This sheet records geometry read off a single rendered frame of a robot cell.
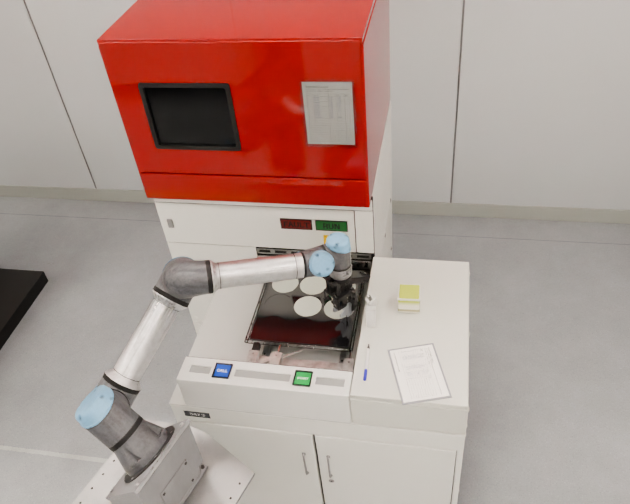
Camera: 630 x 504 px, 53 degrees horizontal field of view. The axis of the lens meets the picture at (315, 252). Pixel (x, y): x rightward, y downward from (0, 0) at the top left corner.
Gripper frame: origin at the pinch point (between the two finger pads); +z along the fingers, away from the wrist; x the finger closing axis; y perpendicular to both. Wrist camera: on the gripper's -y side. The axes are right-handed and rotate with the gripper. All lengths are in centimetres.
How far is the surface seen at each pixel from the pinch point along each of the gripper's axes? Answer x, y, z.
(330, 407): 24.3, 29.5, 1.9
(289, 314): -14.9, 14.9, 1.3
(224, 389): -1, 51, -2
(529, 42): -59, -176, -21
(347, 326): 3.6, 3.9, 1.3
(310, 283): -21.8, -0.4, 1.3
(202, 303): -68, 25, 28
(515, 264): -28, -146, 91
